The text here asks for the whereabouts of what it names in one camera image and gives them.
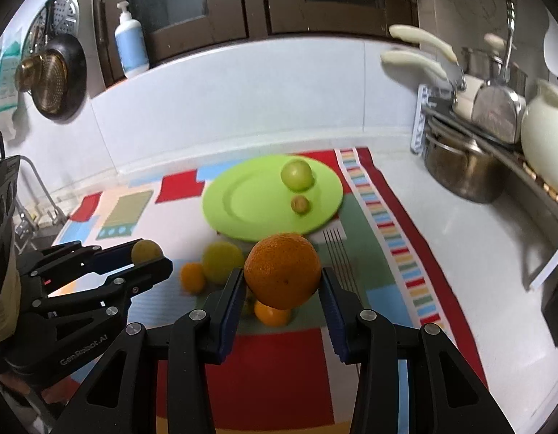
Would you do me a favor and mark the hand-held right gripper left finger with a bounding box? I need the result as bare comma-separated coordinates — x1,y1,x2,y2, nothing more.
48,268,248,434

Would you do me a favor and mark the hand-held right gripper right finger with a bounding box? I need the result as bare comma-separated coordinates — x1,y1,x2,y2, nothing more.
322,268,521,434

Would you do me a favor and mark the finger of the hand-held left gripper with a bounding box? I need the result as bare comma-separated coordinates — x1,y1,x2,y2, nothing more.
17,239,146,292
30,255,174,322

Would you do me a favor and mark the small yellow-green fruit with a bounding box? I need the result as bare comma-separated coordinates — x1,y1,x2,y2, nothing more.
131,239,163,263

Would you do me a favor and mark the small tangerine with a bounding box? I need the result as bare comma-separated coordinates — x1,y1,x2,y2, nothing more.
254,299,292,327
179,262,206,293

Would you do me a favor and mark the large orange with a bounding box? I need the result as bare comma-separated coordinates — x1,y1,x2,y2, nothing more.
244,233,322,310

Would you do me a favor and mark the green plate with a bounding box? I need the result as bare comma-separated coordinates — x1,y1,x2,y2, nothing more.
202,155,344,242

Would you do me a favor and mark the colourful patchwork mat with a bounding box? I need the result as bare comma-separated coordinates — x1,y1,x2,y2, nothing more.
48,146,490,434

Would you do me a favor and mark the green apple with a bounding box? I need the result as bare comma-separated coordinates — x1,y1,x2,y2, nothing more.
280,158,314,191

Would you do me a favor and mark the black frying pan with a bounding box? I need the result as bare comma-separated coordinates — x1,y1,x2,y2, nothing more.
28,34,87,123

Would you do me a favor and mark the large steel pot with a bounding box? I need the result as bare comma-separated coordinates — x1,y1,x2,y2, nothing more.
423,129,510,204

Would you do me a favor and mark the brass mesh strainer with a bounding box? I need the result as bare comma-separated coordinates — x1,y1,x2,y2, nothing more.
14,52,63,114

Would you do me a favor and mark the white pump soap bottle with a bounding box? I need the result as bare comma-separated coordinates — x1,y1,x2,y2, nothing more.
114,1,151,80

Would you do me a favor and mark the metal kitchen shelf rack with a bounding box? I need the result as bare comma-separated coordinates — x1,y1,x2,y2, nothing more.
410,84,558,290

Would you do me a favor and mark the dark brown window sash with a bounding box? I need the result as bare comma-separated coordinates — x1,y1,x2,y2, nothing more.
243,0,420,39
77,0,262,91

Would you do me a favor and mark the perforated metal steamer plate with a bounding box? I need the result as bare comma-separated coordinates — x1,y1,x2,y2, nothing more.
28,0,81,55

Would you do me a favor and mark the wooden bead trivet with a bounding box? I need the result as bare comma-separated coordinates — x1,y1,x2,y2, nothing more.
523,158,558,209

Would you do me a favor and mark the metal spatula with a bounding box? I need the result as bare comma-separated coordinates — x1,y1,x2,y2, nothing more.
471,0,524,144

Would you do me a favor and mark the white ceramic pot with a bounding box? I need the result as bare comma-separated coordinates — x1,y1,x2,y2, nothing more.
521,79,558,182

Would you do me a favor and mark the white rice paddle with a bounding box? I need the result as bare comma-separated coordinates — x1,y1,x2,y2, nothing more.
544,11,558,80

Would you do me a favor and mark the wall poster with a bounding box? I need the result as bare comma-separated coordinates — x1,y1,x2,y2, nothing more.
0,22,26,123

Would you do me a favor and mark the steel saucepan cream handle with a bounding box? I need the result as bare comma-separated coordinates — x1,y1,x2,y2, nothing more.
389,24,528,100

